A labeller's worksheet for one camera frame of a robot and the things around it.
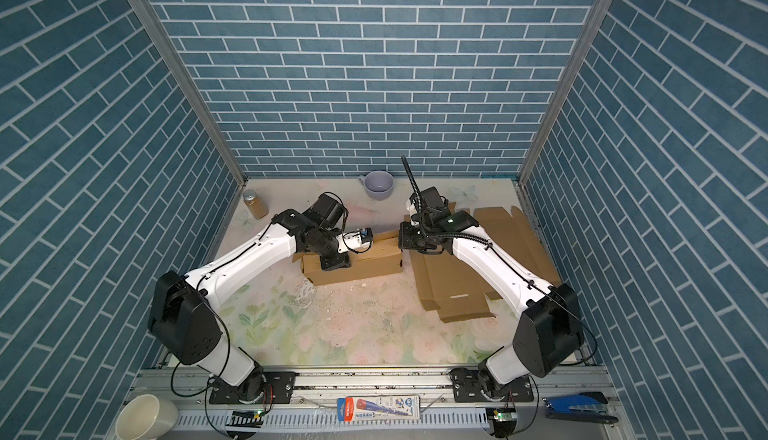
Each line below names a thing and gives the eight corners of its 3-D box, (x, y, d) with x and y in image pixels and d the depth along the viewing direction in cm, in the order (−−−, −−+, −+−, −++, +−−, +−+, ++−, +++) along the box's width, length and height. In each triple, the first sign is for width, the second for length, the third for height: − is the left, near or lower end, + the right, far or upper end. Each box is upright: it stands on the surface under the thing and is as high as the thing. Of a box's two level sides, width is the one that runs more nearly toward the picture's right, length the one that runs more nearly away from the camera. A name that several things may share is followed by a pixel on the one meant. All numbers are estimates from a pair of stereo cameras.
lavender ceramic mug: (371, 205, 113) (370, 194, 108) (362, 185, 119) (361, 175, 115) (398, 197, 116) (398, 186, 111) (387, 178, 122) (387, 167, 118)
